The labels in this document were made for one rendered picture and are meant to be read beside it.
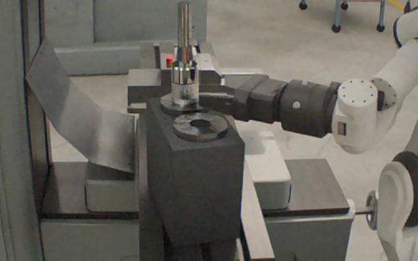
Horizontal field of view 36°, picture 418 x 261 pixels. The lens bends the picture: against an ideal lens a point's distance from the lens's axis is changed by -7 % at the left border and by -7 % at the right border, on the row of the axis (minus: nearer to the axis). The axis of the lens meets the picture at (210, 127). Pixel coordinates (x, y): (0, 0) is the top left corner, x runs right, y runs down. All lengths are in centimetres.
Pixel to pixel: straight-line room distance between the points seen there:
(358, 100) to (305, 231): 71
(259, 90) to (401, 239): 39
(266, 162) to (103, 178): 40
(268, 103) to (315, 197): 67
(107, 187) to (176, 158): 54
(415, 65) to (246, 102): 31
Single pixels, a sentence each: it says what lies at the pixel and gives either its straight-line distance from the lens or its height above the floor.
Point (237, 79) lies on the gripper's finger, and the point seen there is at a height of 116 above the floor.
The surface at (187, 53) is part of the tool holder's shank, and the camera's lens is 116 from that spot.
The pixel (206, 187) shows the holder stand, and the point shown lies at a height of 104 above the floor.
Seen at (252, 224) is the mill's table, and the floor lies 93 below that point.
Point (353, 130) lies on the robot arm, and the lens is 107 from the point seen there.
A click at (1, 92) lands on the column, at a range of 146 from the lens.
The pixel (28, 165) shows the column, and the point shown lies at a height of 87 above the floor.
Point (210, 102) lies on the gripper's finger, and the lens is 112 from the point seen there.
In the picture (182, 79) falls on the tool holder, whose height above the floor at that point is 118.
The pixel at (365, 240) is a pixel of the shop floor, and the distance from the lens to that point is 291.
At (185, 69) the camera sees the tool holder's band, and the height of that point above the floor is 119.
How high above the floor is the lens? 159
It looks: 25 degrees down
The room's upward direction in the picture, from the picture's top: 2 degrees clockwise
